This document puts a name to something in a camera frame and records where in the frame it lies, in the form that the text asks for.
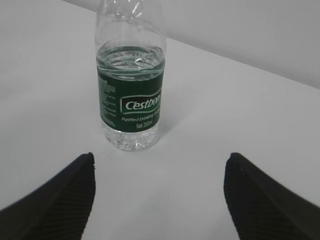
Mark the clear green-label water bottle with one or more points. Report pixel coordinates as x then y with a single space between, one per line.
130 47

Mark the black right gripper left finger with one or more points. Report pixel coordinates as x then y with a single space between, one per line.
57 210

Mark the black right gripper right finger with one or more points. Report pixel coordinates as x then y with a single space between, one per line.
263 209

